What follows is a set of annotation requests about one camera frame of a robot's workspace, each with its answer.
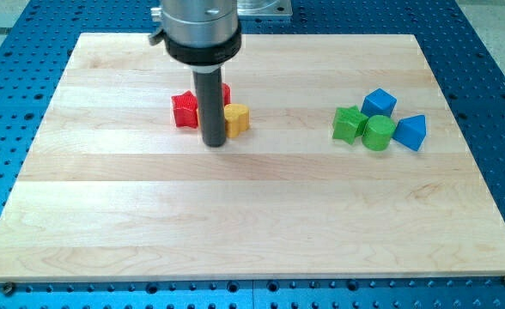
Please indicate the blue cube block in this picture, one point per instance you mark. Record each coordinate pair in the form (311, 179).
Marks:
(379, 102)

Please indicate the blue triangle block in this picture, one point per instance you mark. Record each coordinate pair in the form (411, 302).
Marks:
(411, 132)

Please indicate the green cylinder block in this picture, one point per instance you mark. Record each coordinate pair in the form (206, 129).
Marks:
(378, 132)

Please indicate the yellow heart block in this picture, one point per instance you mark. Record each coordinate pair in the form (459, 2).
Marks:
(237, 119)

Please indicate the green star block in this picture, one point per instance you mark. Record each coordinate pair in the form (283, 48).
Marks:
(348, 124)

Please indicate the left board clamp screw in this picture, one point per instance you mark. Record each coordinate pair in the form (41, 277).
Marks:
(8, 288)

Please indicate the red star block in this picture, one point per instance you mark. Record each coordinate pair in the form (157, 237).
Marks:
(185, 110)

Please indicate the red circle block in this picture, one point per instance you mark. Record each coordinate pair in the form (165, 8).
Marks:
(226, 94)

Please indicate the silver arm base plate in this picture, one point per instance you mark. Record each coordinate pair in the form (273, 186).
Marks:
(264, 8)

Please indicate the light wooden board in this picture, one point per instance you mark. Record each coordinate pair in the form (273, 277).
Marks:
(111, 190)

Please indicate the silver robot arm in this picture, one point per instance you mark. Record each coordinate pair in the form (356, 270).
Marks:
(203, 34)

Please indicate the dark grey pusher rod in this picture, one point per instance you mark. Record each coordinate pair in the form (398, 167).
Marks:
(211, 118)

